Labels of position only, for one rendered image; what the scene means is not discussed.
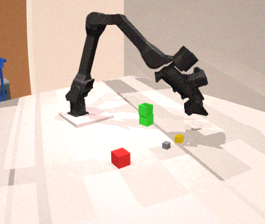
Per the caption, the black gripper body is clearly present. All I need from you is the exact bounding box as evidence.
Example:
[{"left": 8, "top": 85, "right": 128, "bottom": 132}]
[{"left": 172, "top": 74, "right": 203, "bottom": 116}]

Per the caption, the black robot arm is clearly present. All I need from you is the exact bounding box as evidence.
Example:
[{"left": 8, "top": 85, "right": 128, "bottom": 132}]
[{"left": 65, "top": 12, "right": 208, "bottom": 117}]

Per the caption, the small yellow block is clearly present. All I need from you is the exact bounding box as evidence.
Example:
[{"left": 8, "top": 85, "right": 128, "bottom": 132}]
[{"left": 174, "top": 134, "right": 184, "bottom": 144}]

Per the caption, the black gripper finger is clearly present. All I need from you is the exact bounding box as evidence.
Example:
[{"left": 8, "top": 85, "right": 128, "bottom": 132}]
[
  {"left": 194, "top": 105, "right": 208, "bottom": 116},
  {"left": 195, "top": 88, "right": 205, "bottom": 100}
]

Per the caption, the red block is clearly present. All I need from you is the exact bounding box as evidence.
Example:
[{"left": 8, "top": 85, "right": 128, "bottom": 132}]
[{"left": 111, "top": 148, "right": 131, "bottom": 169}]

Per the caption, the green block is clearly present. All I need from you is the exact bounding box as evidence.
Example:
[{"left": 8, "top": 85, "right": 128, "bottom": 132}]
[
  {"left": 139, "top": 114, "right": 154, "bottom": 127},
  {"left": 139, "top": 103, "right": 153, "bottom": 117}
]

